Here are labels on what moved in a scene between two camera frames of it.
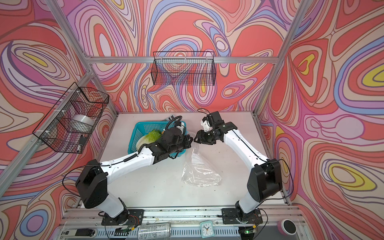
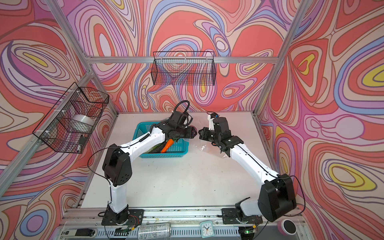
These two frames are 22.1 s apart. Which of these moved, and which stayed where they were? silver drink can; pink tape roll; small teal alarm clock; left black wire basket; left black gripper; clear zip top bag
Moved: left black gripper; clear zip top bag
Stayed: small teal alarm clock; left black wire basket; pink tape roll; silver drink can
